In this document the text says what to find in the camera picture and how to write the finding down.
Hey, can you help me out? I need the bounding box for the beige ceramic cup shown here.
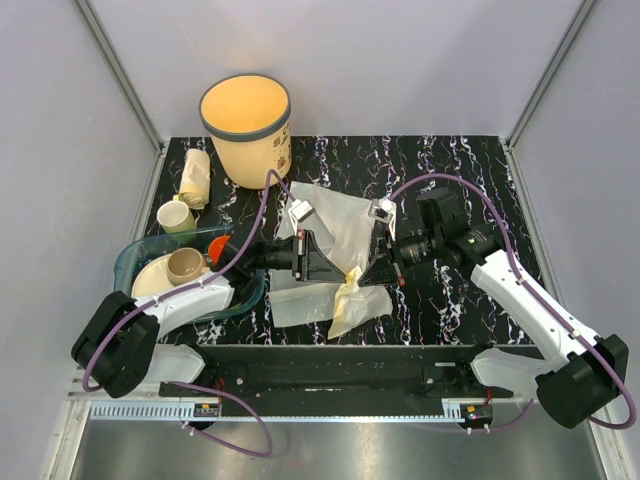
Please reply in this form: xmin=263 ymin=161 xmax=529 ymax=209
xmin=166 ymin=247 xmax=209 ymax=286

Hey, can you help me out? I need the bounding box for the cream pink floral plate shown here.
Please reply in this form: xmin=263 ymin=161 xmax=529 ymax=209
xmin=131 ymin=254 xmax=174 ymax=298

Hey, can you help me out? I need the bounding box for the aluminium front rail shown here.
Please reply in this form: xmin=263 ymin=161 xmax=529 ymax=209
xmin=67 ymin=362 xmax=612 ymax=421

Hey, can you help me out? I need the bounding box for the detached white trash bag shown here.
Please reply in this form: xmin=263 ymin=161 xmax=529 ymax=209
xmin=268 ymin=182 xmax=392 ymax=339

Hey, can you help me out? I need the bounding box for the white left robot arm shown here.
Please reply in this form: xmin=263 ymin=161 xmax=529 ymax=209
xmin=71 ymin=229 xmax=345 ymax=398

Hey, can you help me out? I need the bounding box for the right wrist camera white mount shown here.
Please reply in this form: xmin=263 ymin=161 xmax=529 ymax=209
xmin=368 ymin=197 xmax=397 ymax=240

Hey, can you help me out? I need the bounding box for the light green mug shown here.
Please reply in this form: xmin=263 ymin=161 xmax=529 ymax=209
xmin=156 ymin=200 xmax=197 ymax=234

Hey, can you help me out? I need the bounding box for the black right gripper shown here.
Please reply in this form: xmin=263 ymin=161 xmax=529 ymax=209
xmin=360 ymin=225 xmax=443 ymax=288

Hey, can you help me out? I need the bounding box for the orange black mug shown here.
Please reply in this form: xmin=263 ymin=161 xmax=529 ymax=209
xmin=207 ymin=235 xmax=230 ymax=264

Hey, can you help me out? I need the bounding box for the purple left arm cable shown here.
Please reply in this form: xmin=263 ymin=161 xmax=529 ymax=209
xmin=82 ymin=169 xmax=301 ymax=456

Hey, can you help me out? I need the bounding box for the white trash bag roll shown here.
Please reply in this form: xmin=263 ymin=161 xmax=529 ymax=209
xmin=173 ymin=149 xmax=211 ymax=210

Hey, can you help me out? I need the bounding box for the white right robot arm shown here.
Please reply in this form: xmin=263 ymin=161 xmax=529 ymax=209
xmin=358 ymin=188 xmax=629 ymax=429

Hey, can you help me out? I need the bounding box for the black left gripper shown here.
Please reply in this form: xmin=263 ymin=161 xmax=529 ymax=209
xmin=248 ymin=229 xmax=346 ymax=283

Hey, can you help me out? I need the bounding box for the clear blue plastic tub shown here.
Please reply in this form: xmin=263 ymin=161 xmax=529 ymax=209
xmin=114 ymin=226 xmax=264 ymax=337

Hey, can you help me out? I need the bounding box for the yellow trash bin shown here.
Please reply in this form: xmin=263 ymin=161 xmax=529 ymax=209
xmin=199 ymin=73 xmax=292 ymax=190

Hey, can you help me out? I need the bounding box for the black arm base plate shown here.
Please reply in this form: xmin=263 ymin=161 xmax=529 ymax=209
xmin=192 ymin=345 xmax=510 ymax=399

